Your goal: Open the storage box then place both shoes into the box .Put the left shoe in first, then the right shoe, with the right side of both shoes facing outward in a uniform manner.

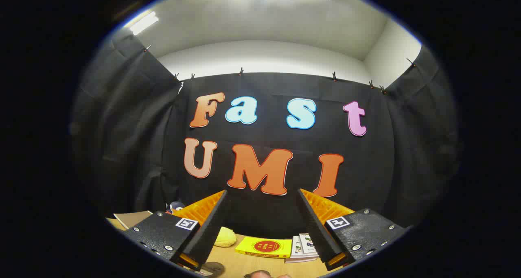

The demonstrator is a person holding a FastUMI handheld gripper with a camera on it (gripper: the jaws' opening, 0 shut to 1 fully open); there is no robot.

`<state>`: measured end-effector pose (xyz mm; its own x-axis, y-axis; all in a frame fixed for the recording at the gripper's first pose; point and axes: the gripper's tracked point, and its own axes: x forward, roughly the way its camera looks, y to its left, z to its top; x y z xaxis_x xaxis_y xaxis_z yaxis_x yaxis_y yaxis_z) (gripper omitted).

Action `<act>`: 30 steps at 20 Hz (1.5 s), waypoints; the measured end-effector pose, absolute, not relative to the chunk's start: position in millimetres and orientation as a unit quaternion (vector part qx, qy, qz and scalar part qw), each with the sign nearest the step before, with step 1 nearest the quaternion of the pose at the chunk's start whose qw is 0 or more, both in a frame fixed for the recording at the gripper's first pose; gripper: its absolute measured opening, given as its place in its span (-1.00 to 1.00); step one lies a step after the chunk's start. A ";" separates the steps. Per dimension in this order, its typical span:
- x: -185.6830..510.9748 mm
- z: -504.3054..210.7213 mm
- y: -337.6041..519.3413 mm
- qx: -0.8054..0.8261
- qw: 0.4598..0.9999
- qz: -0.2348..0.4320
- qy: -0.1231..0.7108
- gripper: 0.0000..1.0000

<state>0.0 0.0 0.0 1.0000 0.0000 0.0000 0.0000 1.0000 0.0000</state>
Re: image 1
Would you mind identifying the yellow round plush cushion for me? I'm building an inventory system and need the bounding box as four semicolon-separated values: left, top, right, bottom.
214;226;237;247

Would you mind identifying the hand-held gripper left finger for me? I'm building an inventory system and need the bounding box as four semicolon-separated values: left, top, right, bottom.
121;189;228;271

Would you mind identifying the thin pale book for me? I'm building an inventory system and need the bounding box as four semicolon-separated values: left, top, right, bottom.
285;255;318;264

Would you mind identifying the yellow book with red circle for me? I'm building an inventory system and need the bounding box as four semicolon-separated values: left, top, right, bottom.
234;236;293;258

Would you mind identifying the beige fabric storage box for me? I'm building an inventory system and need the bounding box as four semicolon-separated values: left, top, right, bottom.
113;210;153;230

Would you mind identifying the ceiling light panel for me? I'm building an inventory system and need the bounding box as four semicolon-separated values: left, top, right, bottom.
129;11;160;37

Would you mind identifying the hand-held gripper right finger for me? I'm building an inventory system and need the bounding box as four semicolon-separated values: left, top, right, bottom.
297;188;409;271

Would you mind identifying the white illustrated book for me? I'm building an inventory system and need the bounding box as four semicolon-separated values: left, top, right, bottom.
299;233;319;256
290;235;306;257

